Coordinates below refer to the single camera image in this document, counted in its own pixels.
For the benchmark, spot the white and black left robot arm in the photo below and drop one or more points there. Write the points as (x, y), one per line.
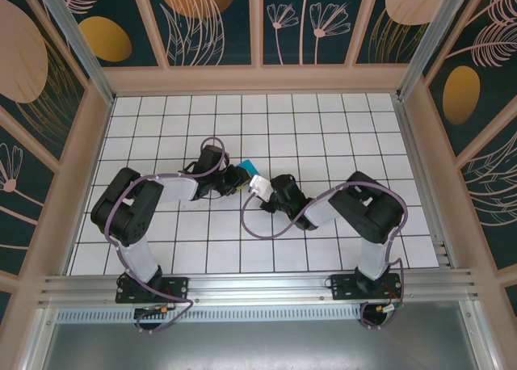
(139, 261)

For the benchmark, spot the aluminium corner post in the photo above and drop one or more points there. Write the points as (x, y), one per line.
(76, 43)
(432, 34)

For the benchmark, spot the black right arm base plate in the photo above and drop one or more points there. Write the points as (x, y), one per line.
(343, 287)

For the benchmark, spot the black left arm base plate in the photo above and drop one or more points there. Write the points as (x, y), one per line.
(175, 289)

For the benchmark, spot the aluminium side rail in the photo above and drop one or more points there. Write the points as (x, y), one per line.
(424, 184)

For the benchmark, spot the grey metal shelf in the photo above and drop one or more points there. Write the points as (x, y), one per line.
(258, 346)

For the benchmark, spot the teal cloth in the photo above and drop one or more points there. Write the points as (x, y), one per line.
(249, 166)

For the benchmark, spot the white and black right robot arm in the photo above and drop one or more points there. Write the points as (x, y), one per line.
(373, 257)

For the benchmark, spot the small circuit board yellow connector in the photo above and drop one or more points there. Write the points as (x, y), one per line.
(389, 308)
(155, 310)

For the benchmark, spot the aluminium mounting rail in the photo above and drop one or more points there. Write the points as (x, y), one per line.
(258, 287)

